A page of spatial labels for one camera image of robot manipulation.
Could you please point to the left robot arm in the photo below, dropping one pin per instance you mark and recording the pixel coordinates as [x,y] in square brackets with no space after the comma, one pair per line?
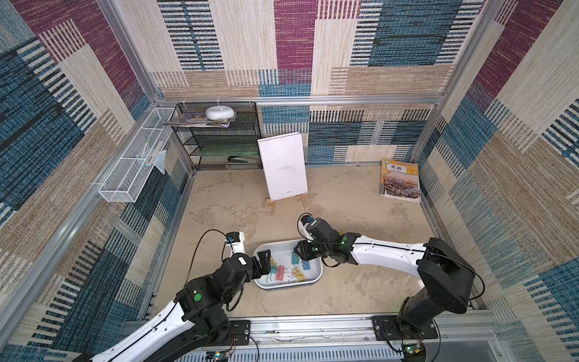
[195,318]

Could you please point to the pink binder clip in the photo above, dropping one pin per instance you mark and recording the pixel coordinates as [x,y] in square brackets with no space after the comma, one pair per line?
[280,273]

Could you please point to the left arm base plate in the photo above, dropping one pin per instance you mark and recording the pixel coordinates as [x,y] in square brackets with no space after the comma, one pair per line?
[238,334]

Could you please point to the magazine on shelf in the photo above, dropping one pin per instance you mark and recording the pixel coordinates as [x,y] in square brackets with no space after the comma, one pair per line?
[198,120]

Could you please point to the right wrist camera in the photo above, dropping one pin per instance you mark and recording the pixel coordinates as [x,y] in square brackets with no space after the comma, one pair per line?
[303,222]

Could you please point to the white plastic storage box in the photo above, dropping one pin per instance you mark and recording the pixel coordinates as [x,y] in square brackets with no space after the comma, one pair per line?
[287,268]

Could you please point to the white wire basket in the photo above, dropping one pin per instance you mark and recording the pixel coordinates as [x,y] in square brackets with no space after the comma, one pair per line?
[127,178]

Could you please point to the yellow textbook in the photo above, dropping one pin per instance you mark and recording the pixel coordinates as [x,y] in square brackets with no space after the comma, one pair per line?
[400,180]

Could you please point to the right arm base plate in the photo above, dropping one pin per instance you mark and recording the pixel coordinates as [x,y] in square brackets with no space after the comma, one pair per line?
[386,327]

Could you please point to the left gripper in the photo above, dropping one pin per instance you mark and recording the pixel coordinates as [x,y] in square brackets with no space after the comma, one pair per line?
[256,271]

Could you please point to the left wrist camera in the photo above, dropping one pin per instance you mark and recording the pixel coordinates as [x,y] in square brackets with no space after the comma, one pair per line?
[235,242]

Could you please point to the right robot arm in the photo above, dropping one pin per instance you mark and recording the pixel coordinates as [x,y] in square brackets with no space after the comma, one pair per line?
[446,276]

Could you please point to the white board on easel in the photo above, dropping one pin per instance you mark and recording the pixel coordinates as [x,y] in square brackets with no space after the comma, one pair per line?
[283,162]

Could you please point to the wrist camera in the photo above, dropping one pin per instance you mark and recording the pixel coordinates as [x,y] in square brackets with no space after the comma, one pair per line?
[303,222]
[235,242]

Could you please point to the black stapler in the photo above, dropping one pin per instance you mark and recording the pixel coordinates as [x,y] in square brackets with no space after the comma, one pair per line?
[241,160]

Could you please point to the teal binder clip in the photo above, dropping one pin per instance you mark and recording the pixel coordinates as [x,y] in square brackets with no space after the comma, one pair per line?
[295,259]

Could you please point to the white round device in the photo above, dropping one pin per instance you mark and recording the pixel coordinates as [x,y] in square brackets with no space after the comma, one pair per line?
[220,113]

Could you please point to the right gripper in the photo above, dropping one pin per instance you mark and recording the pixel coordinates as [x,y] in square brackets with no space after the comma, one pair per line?
[301,249]

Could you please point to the black wire mesh shelf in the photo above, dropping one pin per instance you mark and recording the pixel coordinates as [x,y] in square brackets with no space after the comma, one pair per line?
[209,148]

